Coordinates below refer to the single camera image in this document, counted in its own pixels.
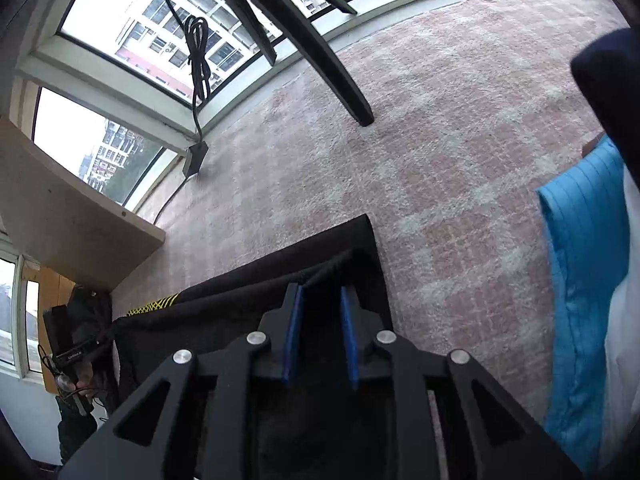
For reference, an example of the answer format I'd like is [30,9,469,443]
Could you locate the dark navy cloth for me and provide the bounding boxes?
[571,27,640,186]

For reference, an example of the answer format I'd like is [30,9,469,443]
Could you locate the dark brown pants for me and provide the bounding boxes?
[111,213,396,480]

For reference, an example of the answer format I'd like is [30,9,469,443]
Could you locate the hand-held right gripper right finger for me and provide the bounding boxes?
[340,286,584,480]

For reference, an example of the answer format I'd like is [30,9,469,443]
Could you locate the black cable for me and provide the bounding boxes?
[131,0,211,142]

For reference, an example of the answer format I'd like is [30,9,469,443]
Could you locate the wooden desk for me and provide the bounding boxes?
[0,116,166,293]

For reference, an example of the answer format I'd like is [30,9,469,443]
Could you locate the black power adapter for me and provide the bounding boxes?
[182,141,210,177]

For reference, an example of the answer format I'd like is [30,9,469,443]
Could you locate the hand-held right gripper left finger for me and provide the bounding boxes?
[59,283,306,480]

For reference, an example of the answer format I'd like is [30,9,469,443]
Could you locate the pink checked blanket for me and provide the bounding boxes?
[112,0,631,426]

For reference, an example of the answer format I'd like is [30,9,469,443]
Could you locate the black tripod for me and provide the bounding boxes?
[165,0,376,128]

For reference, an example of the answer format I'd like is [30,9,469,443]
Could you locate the blue striped cloth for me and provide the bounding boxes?
[536,135,632,476]

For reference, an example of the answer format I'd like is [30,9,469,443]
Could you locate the person's left hand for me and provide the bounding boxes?
[74,366,103,403]

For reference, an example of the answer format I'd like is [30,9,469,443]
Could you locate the white cloth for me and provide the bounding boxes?
[597,165,640,473]

